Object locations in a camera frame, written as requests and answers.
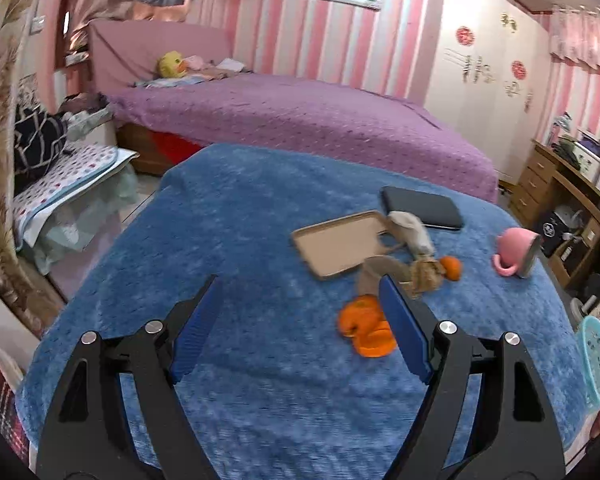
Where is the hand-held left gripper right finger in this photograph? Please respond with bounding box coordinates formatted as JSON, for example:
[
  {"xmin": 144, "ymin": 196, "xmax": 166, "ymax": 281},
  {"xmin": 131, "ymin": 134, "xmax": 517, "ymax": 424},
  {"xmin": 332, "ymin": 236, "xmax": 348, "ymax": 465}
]
[{"xmin": 378, "ymin": 274, "xmax": 566, "ymax": 480}]

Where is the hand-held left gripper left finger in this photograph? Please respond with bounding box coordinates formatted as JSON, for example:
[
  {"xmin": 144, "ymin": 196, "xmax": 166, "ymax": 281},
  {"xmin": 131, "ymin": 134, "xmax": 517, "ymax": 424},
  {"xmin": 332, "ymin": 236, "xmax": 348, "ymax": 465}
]
[{"xmin": 35, "ymin": 275, "xmax": 223, "ymax": 480}]

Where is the orange plush toy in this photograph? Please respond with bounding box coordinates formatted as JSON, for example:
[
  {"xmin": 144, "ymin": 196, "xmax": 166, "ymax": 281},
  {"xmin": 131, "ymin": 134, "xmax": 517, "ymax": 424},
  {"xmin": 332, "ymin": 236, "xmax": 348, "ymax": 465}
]
[{"xmin": 337, "ymin": 296, "xmax": 398, "ymax": 358}]

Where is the brown paper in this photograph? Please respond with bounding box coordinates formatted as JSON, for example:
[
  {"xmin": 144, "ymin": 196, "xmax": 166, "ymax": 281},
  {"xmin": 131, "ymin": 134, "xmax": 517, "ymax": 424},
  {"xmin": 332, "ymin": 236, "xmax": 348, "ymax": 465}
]
[{"xmin": 357, "ymin": 255, "xmax": 443, "ymax": 298}]

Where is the small orange peel piece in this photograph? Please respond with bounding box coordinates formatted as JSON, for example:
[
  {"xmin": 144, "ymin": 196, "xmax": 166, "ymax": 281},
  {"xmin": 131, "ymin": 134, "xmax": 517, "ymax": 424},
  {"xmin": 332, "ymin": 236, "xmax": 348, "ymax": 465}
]
[{"xmin": 437, "ymin": 256, "xmax": 462, "ymax": 281}]

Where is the teal plastic basket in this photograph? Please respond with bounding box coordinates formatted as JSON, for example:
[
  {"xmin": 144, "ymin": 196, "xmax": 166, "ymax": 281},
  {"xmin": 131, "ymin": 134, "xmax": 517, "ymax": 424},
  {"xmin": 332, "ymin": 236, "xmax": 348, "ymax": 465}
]
[{"xmin": 577, "ymin": 316, "xmax": 600, "ymax": 413}]

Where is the tan phone case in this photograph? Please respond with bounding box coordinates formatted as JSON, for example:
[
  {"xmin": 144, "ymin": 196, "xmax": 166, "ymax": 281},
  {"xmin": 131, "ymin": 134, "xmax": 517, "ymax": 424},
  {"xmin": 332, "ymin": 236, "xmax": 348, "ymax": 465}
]
[{"xmin": 291, "ymin": 210, "xmax": 406, "ymax": 281}]

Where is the black phone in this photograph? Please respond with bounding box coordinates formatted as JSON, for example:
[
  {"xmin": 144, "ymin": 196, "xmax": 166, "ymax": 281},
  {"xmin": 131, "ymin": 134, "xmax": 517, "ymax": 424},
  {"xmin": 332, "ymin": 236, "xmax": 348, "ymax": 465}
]
[{"xmin": 381, "ymin": 186, "xmax": 465, "ymax": 231}]

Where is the pink metal cup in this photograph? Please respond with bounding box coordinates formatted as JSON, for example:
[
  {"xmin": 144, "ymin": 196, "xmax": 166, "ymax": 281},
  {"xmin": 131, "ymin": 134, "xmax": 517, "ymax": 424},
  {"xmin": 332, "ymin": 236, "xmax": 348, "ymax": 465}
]
[{"xmin": 492, "ymin": 227, "xmax": 541, "ymax": 279}]

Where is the light green cloth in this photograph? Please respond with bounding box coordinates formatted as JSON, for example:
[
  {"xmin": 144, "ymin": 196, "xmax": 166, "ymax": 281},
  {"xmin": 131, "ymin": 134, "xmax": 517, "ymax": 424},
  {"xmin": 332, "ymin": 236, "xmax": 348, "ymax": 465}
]
[{"xmin": 30, "ymin": 165, "xmax": 138, "ymax": 273}]

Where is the black paper bag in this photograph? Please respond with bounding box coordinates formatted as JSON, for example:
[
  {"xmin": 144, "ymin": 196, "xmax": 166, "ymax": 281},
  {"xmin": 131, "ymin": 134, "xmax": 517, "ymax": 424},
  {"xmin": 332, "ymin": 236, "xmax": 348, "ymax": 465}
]
[{"xmin": 537, "ymin": 207, "xmax": 566, "ymax": 256}]

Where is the red bed skirt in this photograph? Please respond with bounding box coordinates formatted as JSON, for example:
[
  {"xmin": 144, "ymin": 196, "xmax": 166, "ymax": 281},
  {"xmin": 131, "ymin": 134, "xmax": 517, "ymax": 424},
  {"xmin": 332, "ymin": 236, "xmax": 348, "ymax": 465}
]
[{"xmin": 150, "ymin": 130, "xmax": 203, "ymax": 166}]

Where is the wooden desk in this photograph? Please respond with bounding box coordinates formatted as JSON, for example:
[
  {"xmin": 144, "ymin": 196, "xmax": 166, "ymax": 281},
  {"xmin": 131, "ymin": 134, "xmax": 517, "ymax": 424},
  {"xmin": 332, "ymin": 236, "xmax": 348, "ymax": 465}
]
[{"xmin": 510, "ymin": 140, "xmax": 600, "ymax": 291}]

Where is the polka dot cushion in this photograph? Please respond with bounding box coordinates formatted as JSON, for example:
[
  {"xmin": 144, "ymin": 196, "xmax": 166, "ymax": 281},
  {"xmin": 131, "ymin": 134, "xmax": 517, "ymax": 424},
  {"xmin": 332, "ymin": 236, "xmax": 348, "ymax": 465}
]
[{"xmin": 12, "ymin": 142, "xmax": 138, "ymax": 241}]

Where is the plaid red cloth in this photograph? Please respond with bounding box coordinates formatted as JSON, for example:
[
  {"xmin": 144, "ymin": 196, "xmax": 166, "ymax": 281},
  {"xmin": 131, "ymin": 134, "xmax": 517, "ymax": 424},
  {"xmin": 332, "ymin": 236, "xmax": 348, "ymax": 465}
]
[{"xmin": 0, "ymin": 332, "xmax": 28, "ymax": 461}]

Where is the white wardrobe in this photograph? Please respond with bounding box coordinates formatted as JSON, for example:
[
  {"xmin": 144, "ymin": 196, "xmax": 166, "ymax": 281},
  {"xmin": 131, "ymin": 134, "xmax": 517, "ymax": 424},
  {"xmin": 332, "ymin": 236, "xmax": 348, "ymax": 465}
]
[{"xmin": 425, "ymin": 0, "xmax": 551, "ymax": 183}]

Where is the purple bed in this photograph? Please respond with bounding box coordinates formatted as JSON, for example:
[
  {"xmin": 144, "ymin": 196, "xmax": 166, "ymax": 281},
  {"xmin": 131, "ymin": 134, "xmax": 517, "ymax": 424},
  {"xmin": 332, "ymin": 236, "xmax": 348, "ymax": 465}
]
[{"xmin": 105, "ymin": 72, "xmax": 498, "ymax": 203}]

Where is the black white patterned bag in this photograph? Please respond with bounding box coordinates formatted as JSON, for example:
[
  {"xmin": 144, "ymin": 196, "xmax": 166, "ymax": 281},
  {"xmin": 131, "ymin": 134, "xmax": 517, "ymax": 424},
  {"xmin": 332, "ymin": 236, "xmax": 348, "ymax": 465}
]
[{"xmin": 14, "ymin": 107, "xmax": 68, "ymax": 176}]

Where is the floral beige curtain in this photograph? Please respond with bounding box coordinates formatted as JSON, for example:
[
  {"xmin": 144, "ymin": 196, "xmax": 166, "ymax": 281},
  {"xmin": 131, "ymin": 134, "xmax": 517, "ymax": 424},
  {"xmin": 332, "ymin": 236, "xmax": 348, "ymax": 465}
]
[{"xmin": 0, "ymin": 0, "xmax": 68, "ymax": 341}]

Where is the yellow duck plush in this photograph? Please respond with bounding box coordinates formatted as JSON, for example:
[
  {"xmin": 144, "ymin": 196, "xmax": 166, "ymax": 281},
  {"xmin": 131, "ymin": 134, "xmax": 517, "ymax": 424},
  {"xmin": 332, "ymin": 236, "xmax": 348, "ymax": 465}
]
[{"xmin": 158, "ymin": 51, "xmax": 187, "ymax": 79}]

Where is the pink covered headboard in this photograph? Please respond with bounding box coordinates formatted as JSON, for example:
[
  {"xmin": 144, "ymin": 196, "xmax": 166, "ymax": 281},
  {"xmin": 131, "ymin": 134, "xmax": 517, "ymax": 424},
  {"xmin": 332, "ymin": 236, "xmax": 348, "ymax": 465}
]
[{"xmin": 87, "ymin": 19, "xmax": 233, "ymax": 96}]

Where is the pink patterned valance curtain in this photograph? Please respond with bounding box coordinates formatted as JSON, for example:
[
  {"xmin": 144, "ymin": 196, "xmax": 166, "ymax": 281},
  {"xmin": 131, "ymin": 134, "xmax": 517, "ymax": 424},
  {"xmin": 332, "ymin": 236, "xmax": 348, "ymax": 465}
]
[{"xmin": 550, "ymin": 5, "xmax": 600, "ymax": 73}]

